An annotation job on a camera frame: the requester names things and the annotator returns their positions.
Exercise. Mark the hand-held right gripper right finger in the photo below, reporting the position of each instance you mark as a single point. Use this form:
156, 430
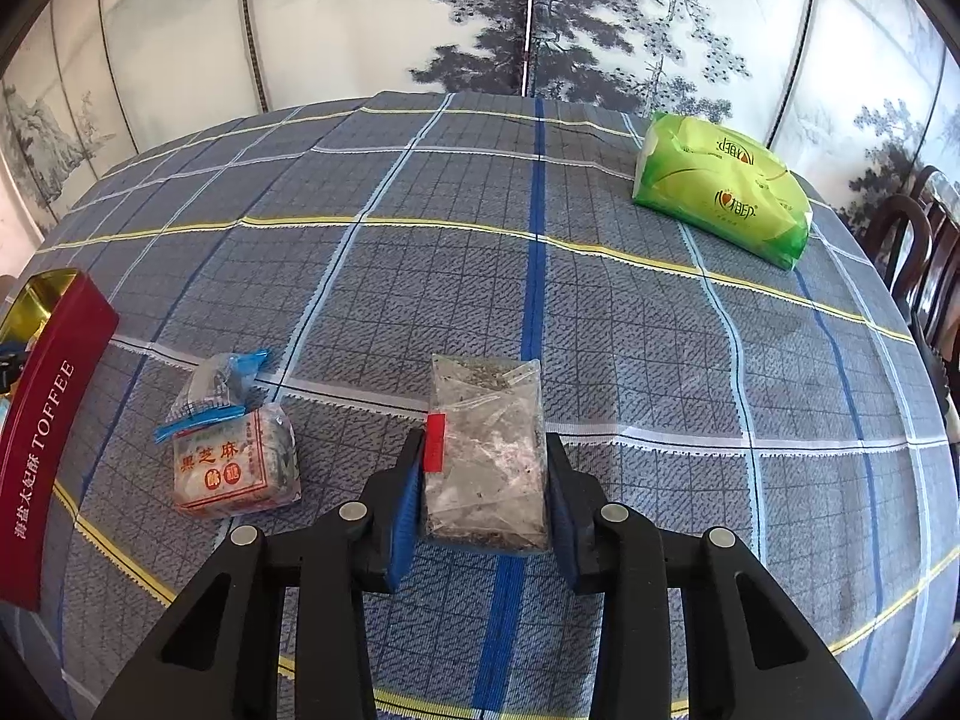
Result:
564, 525

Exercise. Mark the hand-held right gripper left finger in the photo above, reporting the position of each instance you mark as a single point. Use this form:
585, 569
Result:
405, 525

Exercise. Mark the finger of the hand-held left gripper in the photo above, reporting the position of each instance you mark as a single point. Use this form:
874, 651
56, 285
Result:
10, 371

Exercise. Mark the red tin box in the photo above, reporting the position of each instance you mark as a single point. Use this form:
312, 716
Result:
52, 427

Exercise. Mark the clear red-label snack packet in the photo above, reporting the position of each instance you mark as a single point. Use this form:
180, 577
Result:
487, 465

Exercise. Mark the beige square cake packet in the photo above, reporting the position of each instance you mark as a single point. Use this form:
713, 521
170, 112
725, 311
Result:
225, 465

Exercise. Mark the blue-edged dark snack packet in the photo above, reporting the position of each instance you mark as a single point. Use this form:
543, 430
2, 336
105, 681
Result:
214, 382

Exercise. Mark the grey plaid tablecloth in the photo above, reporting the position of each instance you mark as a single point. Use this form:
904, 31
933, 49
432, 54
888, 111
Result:
600, 315

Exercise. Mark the green tissue pack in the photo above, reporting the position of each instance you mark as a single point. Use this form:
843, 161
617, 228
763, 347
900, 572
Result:
712, 187

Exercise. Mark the dark wooden chair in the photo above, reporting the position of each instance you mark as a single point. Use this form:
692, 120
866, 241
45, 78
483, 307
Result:
896, 255
941, 270

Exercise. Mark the painted folding screen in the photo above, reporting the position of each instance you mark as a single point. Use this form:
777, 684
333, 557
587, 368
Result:
300, 15

